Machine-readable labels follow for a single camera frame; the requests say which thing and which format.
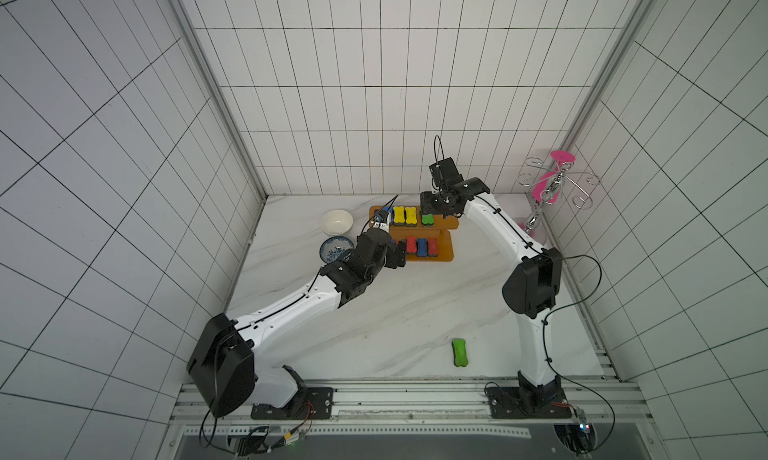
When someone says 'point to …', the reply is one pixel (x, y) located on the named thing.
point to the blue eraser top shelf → (391, 210)
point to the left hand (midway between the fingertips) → (386, 244)
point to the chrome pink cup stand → (549, 183)
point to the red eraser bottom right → (433, 248)
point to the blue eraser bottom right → (422, 247)
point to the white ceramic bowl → (337, 222)
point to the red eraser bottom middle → (411, 244)
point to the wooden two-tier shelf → (428, 237)
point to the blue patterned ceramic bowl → (332, 247)
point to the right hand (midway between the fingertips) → (417, 204)
